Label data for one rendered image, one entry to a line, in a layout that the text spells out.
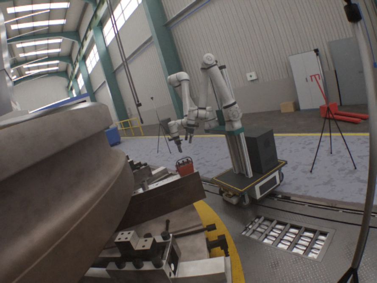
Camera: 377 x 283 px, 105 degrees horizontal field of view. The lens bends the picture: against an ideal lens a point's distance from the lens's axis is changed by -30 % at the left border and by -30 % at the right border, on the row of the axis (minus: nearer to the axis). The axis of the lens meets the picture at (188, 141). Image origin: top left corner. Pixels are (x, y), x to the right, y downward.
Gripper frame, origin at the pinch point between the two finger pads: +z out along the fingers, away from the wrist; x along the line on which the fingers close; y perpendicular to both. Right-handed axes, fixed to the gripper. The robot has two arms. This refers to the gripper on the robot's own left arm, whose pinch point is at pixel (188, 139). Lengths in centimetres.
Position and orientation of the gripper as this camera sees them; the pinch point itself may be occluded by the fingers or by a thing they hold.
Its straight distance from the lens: 214.6
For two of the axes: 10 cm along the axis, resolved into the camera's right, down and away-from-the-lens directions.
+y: -9.4, -0.6, -3.4
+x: 3.2, 2.5, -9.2
